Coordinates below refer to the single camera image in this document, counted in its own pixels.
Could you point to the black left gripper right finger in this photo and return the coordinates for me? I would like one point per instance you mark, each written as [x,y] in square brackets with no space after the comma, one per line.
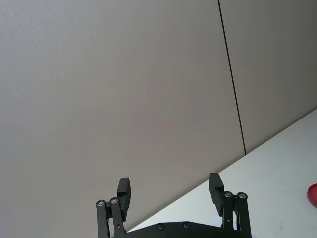
[216,196]

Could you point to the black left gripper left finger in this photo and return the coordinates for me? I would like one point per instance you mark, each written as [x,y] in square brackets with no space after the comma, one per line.
[122,198]

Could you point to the pink cup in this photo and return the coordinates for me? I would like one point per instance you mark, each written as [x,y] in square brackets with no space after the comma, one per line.
[312,194]

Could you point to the pale grey wall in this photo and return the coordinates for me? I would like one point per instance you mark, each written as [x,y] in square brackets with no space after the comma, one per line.
[123,86]

